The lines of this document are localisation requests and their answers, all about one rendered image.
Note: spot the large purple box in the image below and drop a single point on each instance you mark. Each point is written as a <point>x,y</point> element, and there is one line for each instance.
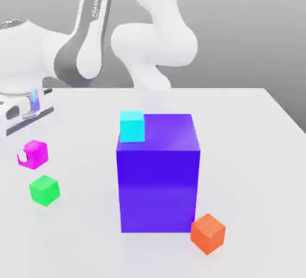
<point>159,182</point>

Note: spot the small magenta cube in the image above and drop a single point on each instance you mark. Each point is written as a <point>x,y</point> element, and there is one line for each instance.
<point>37,153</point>

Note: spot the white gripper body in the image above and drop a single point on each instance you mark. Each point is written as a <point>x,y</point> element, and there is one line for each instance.
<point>28,121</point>

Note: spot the small orange cube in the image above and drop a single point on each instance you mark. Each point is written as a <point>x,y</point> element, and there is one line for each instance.
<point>208,233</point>

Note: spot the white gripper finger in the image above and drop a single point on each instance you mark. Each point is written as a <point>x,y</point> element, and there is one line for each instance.
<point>23,156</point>

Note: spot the small green cube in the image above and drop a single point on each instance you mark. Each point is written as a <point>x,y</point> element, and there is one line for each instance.
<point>44,190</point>

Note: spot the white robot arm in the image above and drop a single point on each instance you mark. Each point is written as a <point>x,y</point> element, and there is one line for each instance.
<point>165,38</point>

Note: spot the small cyan cube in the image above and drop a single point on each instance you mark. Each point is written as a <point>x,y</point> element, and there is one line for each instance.
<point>132,126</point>

